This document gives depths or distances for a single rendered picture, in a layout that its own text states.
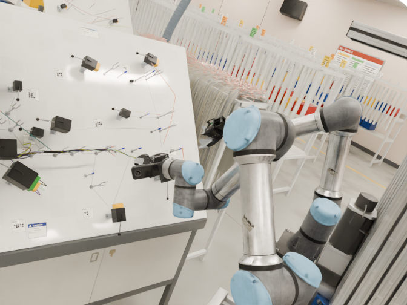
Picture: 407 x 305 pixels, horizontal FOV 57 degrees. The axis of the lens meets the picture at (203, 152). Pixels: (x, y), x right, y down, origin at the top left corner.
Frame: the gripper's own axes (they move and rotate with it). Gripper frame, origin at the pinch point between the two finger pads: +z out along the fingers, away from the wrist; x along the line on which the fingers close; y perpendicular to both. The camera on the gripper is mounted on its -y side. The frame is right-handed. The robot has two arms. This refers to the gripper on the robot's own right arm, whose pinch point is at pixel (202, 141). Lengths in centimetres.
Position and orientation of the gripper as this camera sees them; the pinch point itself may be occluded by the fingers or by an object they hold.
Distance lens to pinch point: 188.0
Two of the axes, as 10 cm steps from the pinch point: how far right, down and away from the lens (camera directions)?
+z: -7.1, 3.1, 6.3
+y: -6.9, -5.0, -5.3
